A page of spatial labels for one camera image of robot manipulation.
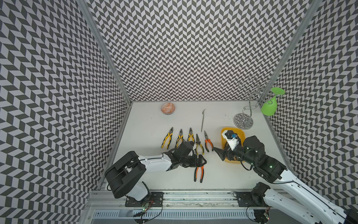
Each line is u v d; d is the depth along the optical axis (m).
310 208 0.43
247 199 0.74
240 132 0.93
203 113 1.11
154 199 0.72
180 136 0.96
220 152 0.62
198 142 0.94
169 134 0.96
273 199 0.58
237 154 0.61
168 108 1.12
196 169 0.83
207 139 0.96
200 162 0.74
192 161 0.74
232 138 0.59
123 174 0.43
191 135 0.96
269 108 0.83
